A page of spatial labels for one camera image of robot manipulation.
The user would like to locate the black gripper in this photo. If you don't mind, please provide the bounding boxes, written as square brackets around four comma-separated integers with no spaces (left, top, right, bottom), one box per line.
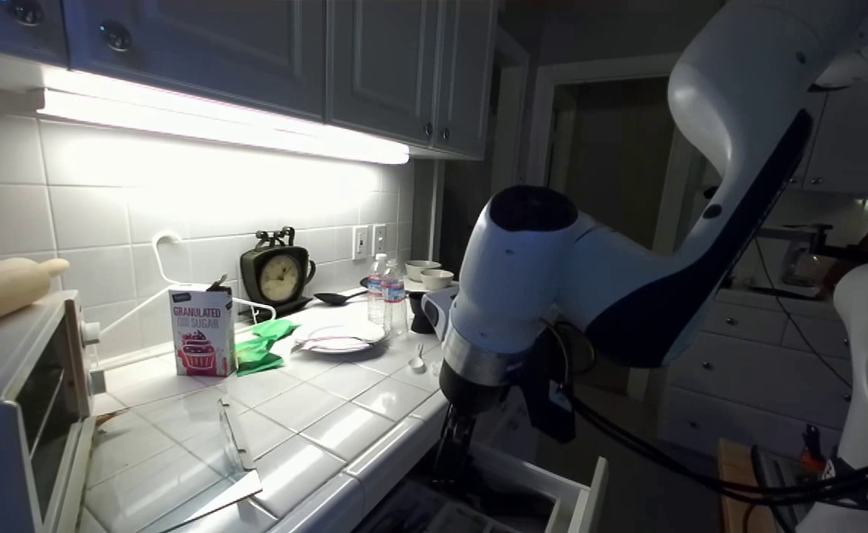
[440,364,511,441]

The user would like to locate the white kitchen drawer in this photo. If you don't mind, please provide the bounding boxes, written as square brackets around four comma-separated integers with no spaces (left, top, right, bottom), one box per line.
[352,434,613,533]

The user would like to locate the small shiny metal utensil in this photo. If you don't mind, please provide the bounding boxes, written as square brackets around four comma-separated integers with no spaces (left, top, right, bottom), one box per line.
[409,337,434,379]

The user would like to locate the white ceramic bowl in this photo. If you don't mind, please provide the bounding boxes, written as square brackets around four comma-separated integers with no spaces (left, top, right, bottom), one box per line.
[422,266,456,296]
[403,259,446,286]

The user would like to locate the clear water bottle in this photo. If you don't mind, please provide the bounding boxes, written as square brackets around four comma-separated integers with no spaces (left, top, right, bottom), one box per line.
[364,252,412,336]

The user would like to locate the black plastic ladle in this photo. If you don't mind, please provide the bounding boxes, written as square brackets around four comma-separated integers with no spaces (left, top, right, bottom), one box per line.
[311,286,372,309]

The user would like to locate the green cloth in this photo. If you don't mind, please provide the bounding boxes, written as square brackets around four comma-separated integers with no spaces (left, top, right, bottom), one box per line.
[235,318,302,376]

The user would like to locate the flat metal spatula blade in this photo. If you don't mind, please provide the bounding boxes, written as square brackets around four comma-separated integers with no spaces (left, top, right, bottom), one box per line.
[160,468,271,533]

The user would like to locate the white corner base cabinet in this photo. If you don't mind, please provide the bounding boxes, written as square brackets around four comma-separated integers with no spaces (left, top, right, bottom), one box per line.
[650,286,856,462]

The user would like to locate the white and red carton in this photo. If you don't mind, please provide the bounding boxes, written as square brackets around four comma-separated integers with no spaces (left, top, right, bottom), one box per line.
[167,280,237,379]

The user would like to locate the wooden base board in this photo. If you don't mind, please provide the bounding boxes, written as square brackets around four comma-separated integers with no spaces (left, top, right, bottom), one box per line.
[714,438,785,533]

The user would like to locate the under cabinet light strip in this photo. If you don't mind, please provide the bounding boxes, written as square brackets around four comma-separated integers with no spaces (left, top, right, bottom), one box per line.
[31,65,415,170]

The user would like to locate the white toaster oven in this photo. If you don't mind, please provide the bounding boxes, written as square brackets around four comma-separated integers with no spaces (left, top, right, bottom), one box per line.
[0,292,102,533]

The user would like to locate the wooden rolling pin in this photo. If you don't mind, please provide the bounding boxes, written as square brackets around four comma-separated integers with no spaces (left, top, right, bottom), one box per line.
[0,256,74,337]

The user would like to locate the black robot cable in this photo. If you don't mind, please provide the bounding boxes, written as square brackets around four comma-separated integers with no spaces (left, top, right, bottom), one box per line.
[549,379,868,506]

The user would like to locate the white wall outlet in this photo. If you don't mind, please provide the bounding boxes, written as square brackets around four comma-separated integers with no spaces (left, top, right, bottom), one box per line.
[349,223,373,265]

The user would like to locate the white wire hanger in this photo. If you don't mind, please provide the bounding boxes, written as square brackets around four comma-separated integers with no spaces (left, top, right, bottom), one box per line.
[87,228,280,337]

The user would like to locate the white wall cabinets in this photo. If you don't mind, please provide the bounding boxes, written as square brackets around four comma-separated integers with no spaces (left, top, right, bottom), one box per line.
[0,0,503,163]

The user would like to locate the dark wall cabinet knob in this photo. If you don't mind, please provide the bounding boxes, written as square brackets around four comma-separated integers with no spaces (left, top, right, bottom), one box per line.
[99,22,136,58]
[9,0,47,29]

